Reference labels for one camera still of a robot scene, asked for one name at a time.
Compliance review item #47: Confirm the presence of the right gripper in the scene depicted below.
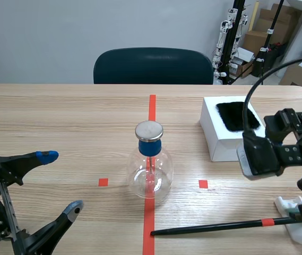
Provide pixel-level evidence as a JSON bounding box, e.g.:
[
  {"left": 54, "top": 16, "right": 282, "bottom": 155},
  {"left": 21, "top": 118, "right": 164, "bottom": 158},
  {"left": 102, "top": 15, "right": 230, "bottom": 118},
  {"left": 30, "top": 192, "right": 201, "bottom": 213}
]
[{"left": 263, "top": 107, "right": 302, "bottom": 231}]

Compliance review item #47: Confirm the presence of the long black rod red band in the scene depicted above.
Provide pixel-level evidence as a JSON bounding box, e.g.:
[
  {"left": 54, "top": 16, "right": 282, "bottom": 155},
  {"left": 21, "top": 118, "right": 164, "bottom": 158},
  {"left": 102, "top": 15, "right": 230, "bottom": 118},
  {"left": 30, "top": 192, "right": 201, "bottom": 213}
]
[{"left": 150, "top": 216, "right": 301, "bottom": 236}]

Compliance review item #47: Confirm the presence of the white moulded stand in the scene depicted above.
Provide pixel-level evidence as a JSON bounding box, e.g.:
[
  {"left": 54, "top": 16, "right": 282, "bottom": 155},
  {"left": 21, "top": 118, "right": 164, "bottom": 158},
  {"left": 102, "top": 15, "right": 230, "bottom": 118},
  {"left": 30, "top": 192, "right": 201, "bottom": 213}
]
[{"left": 273, "top": 195, "right": 302, "bottom": 244}]

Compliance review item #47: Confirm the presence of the clear glass flask blue stopper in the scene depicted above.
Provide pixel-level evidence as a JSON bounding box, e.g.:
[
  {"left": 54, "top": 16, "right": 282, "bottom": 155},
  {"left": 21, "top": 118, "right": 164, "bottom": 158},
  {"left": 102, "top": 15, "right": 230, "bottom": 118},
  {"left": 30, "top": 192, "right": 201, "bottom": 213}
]
[{"left": 127, "top": 120, "right": 174, "bottom": 200}]

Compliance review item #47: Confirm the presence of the black fur patch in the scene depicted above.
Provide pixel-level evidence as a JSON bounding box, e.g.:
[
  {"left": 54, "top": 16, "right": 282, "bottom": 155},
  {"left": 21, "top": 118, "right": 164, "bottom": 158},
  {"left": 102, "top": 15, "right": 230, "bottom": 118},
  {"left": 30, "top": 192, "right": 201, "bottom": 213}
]
[{"left": 215, "top": 101, "right": 264, "bottom": 132}]

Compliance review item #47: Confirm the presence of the dark blue chair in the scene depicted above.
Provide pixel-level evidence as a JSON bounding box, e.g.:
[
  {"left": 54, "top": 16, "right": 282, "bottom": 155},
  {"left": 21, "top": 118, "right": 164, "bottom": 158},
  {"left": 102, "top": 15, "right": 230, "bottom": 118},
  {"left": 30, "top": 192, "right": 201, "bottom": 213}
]
[{"left": 93, "top": 47, "right": 215, "bottom": 86}]

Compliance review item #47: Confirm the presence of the small brown cardboard box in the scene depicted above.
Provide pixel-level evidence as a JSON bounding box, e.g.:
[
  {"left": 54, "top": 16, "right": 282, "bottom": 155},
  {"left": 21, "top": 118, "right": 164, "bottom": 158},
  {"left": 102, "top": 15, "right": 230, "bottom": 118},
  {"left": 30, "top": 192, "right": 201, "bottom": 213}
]
[{"left": 243, "top": 30, "right": 270, "bottom": 55}]

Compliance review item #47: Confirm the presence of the large brown cardboard box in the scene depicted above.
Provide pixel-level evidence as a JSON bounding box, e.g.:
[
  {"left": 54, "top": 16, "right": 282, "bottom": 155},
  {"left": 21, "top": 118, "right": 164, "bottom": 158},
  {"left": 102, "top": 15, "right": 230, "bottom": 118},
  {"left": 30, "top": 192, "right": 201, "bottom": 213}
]
[{"left": 257, "top": 3, "right": 302, "bottom": 45}]

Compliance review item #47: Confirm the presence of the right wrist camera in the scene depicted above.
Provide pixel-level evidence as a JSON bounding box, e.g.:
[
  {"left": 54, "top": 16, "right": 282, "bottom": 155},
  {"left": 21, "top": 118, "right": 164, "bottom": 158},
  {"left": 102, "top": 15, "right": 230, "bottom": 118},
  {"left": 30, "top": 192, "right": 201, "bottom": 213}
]
[{"left": 236, "top": 131, "right": 283, "bottom": 181}]

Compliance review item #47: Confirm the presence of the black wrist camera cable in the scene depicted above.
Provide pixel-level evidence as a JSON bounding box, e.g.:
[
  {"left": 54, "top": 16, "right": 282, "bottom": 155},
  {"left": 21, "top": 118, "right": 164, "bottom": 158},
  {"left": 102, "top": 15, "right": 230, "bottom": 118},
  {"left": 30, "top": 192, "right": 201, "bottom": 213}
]
[{"left": 242, "top": 56, "right": 302, "bottom": 138}]

